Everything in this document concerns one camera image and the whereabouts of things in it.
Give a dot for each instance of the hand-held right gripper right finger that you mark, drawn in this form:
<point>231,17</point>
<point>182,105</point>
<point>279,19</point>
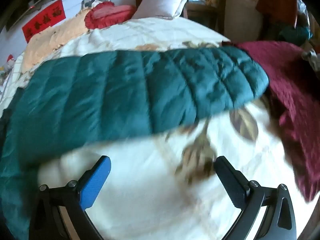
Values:
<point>226,177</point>

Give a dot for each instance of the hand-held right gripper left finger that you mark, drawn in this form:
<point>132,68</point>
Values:
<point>96,182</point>

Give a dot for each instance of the teal quilted down jacket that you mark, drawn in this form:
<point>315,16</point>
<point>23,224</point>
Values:
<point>112,92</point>

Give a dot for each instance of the floral white bed quilt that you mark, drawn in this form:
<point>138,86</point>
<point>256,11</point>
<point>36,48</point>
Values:
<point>150,205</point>

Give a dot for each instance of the maroon knitted cloth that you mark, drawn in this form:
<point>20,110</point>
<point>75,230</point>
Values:
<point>295,87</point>

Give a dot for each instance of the peach ruffled pillow cover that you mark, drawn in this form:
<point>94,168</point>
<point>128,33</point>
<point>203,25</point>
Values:
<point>50,40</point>

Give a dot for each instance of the red and white plush toy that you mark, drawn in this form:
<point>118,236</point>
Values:
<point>10,60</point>

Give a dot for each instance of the teal cloth bundle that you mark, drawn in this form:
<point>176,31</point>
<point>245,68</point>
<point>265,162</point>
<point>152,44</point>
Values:
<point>295,33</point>

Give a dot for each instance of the red ruffled pillow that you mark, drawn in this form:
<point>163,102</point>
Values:
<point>110,13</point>

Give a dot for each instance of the orange cloth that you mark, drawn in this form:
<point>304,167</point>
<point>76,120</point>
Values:
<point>277,2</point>

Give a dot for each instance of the white pillow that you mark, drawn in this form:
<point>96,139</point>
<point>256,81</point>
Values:
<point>162,2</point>

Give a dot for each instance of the red wall banner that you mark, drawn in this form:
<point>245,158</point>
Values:
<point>45,20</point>

